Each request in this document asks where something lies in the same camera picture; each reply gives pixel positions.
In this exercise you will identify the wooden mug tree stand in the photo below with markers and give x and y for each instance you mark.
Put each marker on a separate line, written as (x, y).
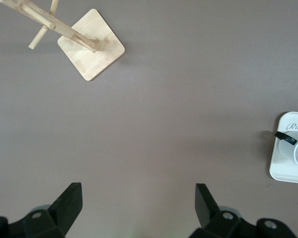
(94, 57)

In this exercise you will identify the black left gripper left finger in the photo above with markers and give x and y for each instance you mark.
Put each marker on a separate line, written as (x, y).
(62, 213)

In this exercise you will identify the cream tray with bear print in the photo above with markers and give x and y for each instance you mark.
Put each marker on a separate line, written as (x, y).
(278, 168)

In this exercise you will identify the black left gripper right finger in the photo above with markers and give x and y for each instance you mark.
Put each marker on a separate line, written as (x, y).
(208, 215)

